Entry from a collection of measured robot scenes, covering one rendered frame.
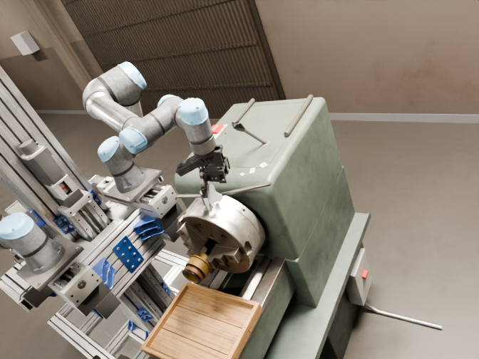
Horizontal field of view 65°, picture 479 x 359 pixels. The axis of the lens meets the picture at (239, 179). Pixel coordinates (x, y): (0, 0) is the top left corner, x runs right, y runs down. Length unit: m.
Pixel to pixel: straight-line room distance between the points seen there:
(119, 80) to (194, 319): 0.92
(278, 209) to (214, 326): 0.48
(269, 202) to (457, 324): 1.34
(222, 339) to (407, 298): 1.29
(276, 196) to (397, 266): 1.36
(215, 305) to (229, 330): 0.13
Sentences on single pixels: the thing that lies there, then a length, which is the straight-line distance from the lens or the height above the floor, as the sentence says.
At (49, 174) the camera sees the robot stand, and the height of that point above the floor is 1.43.
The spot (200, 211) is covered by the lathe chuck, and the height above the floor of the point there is 1.24.
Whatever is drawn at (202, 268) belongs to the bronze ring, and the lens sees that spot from 1.33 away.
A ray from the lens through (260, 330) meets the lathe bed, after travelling 1.48.
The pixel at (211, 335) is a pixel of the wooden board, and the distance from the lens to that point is 1.43.
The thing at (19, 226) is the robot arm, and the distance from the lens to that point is 1.64.
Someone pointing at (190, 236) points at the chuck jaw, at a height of 1.16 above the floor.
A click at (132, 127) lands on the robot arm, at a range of 1.09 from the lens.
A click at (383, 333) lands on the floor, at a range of 2.29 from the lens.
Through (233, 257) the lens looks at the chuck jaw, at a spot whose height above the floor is 1.10.
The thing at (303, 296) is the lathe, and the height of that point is 0.61.
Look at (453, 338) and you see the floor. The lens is 2.28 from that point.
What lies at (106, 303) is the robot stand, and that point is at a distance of 1.78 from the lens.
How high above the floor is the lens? 2.00
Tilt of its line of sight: 34 degrees down
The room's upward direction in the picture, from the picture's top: 25 degrees counter-clockwise
